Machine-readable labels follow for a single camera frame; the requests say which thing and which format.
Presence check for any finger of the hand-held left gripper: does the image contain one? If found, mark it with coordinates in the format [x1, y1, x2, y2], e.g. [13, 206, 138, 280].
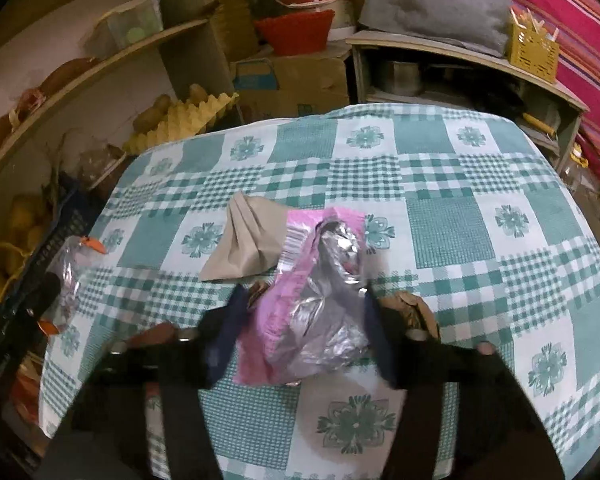
[10, 272, 63, 331]

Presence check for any large potato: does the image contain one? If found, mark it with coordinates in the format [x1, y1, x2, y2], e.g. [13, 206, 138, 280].
[132, 94, 173, 131]

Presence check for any orange snack packet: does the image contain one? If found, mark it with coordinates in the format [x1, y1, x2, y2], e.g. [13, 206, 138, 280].
[40, 235, 106, 336]

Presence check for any wooden-handled pan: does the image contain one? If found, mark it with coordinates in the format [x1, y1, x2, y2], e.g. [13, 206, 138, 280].
[522, 112, 561, 136]

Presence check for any yellow chopstick holder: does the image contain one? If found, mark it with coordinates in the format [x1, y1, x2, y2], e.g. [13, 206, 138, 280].
[507, 20, 561, 83]

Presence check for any wooden shelf unit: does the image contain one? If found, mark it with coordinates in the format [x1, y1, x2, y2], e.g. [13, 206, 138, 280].
[0, 0, 246, 241]

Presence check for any cardboard box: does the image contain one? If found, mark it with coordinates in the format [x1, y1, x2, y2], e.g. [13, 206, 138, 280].
[232, 52, 351, 121]

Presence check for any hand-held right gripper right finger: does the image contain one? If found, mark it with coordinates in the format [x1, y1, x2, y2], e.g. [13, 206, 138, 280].
[362, 292, 566, 480]

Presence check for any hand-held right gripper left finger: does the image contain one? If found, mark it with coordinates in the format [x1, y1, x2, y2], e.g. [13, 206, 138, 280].
[35, 285, 253, 480]

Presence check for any yellow egg tray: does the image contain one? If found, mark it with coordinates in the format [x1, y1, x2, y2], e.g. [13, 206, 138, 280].
[122, 91, 241, 153]

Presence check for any bundle of chopsticks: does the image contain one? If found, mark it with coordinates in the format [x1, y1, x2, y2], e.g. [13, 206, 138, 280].
[512, 7, 561, 41]

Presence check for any large oil bottle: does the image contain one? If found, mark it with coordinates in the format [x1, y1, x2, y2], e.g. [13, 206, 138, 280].
[202, 0, 261, 58]

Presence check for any pink striped cloth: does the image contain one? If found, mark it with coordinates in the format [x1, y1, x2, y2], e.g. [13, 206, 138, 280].
[475, 0, 600, 191]

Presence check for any small potato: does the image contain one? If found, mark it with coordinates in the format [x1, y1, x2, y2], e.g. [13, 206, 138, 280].
[187, 82, 211, 106]

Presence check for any brown wicker basket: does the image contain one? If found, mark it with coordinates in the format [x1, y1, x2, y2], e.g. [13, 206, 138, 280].
[77, 145, 128, 191]

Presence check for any green checked tablecloth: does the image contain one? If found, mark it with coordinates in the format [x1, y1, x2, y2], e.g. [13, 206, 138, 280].
[37, 102, 600, 480]

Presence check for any clear plastic container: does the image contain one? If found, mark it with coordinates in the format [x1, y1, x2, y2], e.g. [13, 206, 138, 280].
[87, 0, 163, 61]

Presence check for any blue plastic crate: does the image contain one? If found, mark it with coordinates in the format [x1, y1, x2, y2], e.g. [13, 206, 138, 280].
[0, 175, 106, 361]

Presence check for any steel pot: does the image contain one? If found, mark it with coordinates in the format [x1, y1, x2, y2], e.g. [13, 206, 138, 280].
[385, 60, 423, 96]

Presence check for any low wooden cabinet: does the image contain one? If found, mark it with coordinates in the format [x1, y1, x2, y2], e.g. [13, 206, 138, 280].
[345, 30, 591, 171]

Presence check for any plain white bucket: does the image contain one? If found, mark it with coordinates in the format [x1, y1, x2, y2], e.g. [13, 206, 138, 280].
[325, 0, 357, 41]

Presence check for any brown wrapper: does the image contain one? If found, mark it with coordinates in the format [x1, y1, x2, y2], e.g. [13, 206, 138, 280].
[380, 292, 441, 341]

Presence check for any reddish-brown wrapper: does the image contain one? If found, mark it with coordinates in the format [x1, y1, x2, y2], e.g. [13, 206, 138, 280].
[127, 322, 181, 351]

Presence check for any grey cushion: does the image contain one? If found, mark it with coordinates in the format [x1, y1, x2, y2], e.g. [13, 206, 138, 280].
[357, 0, 513, 58]

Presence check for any tan paper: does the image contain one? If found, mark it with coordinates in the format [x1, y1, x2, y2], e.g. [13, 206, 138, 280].
[198, 191, 293, 282]

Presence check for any yellow net bag of fruit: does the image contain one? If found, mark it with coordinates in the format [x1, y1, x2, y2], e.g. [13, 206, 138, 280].
[0, 195, 46, 306]

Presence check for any pink foil wrapper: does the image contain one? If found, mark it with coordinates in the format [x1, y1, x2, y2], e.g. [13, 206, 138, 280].
[232, 205, 376, 386]

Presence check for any red net bag of yams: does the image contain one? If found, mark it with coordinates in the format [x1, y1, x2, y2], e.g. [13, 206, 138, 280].
[0, 57, 101, 161]

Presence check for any bottle with yellow cap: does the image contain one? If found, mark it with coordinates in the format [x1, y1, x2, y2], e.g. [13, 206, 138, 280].
[562, 145, 591, 191]

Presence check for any red plastic basin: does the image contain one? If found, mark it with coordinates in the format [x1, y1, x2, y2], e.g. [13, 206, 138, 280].
[254, 10, 336, 57]

